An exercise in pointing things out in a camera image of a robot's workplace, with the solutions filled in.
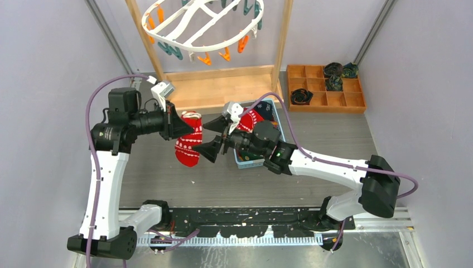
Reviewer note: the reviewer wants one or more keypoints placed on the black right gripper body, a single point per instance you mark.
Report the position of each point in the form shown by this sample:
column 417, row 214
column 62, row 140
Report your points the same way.
column 240, row 140

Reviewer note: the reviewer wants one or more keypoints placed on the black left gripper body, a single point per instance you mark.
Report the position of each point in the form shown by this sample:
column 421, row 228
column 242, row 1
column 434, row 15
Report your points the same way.
column 166, row 132

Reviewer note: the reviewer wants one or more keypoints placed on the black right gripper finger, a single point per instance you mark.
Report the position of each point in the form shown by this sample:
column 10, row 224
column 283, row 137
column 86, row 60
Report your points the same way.
column 219, row 125
column 210, row 150

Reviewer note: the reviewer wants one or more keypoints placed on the red snowflake sock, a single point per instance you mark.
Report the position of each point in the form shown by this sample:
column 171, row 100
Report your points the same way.
column 249, row 120
column 184, row 145

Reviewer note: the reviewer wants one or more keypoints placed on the navy sock with white cuff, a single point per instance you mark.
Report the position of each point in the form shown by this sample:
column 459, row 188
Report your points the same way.
column 265, row 110

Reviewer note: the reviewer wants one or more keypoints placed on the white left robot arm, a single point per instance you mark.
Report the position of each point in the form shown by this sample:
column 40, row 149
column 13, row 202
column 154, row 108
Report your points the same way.
column 102, row 234

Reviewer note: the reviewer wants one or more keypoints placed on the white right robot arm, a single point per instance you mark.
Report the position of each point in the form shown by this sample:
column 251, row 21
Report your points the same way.
column 373, row 184

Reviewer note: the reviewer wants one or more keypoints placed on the wooden hanger stand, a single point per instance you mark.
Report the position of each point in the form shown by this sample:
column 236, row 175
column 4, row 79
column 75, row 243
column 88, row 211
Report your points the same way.
column 207, row 91

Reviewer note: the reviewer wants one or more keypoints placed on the white round clip hanger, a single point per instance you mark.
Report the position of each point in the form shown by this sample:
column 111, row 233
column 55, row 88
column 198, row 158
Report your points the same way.
column 203, row 26

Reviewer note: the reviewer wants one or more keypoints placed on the rolled dark sock left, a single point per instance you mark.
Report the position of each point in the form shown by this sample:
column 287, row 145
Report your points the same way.
column 301, row 97

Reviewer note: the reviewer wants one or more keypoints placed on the rolled dark sock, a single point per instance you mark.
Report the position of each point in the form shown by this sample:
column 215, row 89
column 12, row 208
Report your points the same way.
column 301, row 97
column 334, row 84
column 333, row 69
column 350, row 71

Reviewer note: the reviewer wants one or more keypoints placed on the rolled dark sock middle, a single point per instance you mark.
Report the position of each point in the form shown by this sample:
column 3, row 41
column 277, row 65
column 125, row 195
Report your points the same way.
column 334, row 84

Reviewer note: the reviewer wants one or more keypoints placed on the orange wooden compartment tray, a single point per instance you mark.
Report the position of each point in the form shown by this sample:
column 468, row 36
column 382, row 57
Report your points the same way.
column 311, row 77

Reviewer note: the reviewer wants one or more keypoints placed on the rolled dark sock top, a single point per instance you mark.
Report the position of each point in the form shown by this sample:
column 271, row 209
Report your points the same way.
column 333, row 69

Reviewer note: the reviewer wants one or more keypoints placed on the rolled dark sock right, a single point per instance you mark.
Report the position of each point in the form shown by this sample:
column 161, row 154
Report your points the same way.
column 350, row 71

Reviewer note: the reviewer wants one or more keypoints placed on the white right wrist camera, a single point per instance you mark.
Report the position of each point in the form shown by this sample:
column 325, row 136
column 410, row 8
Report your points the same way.
column 234, row 110

